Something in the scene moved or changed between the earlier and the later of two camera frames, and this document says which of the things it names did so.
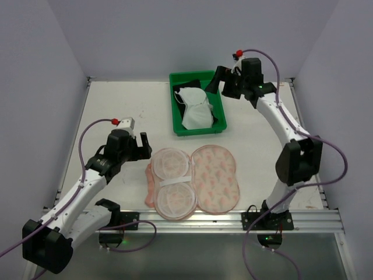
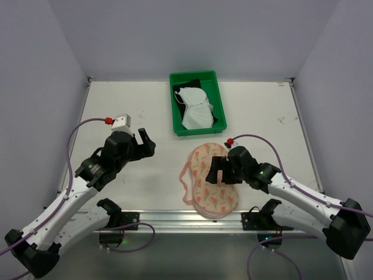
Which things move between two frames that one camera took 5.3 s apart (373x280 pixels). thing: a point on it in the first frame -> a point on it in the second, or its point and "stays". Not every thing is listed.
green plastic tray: x=176 y=78 stays
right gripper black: x=227 y=82 -> x=225 y=170
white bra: x=198 y=112 stays
